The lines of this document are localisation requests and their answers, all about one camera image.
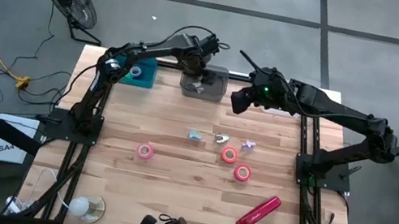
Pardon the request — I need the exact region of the white lamp cable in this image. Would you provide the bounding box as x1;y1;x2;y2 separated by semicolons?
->
29;165;77;212

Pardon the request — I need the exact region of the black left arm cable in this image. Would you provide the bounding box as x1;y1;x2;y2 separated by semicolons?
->
162;19;234;52

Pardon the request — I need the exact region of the light blue staple remover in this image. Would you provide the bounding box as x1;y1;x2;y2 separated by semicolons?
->
187;128;204;143

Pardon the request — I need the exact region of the grey translucent plastic bin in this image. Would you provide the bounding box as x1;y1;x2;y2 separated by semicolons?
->
177;59;232;105

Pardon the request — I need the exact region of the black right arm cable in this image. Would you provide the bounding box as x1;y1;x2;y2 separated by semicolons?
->
236;50;267;75

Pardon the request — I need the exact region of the red tape roll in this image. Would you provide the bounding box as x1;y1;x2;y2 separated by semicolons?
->
232;163;253;183

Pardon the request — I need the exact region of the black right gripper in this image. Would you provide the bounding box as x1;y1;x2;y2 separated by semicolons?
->
226;60;302;125

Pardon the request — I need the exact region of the red stapler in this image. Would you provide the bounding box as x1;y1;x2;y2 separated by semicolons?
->
235;190;284;224

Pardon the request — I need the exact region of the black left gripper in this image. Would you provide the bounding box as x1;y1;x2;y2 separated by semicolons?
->
179;30;228;88

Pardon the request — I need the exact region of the blue plastic bin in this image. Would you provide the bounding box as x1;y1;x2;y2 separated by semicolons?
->
108;50;160;90

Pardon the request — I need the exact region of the orange tape roll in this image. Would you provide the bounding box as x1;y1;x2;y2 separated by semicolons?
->
220;145;240;166

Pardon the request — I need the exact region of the black floor cable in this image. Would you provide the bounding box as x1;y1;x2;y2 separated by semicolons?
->
0;50;77;125

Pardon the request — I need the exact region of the white light bulb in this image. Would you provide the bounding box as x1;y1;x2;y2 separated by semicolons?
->
66;194;91;219

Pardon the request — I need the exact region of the silver staple remover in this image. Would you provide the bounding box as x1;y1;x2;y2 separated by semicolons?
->
188;80;208;95
214;131;231;147

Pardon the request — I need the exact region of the white printed box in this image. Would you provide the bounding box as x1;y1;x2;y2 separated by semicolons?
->
0;112;41;168

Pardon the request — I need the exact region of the white plug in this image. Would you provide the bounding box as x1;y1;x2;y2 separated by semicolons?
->
3;195;24;218

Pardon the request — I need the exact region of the pink tape roll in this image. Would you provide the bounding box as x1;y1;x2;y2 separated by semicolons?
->
135;141;156;162

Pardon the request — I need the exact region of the purple staple remover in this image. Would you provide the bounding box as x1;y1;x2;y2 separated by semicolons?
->
241;138;258;153

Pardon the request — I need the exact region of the clear plastic bin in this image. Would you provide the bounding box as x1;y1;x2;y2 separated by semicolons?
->
259;76;315;122

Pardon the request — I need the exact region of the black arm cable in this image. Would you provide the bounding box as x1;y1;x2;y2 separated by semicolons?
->
236;50;267;75
162;19;234;52

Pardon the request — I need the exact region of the yellow extension plug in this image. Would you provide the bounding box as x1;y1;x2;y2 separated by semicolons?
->
14;74;32;91

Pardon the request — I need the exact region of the black fan cable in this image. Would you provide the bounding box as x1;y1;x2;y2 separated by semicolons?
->
6;0;61;78

